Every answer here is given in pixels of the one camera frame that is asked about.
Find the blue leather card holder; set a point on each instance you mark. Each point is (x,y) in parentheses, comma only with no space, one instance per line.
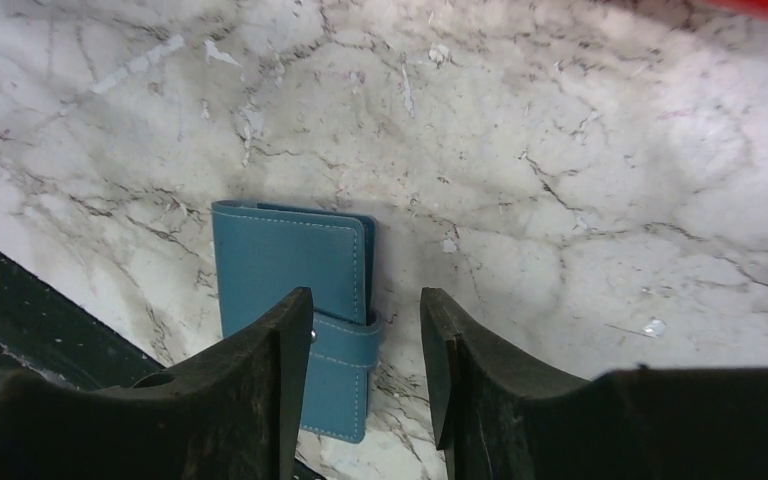
(264,250)

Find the right red plastic bin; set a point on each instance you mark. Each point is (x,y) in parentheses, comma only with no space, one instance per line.
(755,8)

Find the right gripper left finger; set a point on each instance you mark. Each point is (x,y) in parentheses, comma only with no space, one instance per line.
(230,412)

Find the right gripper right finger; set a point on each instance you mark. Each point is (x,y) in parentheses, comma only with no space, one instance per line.
(499,413)

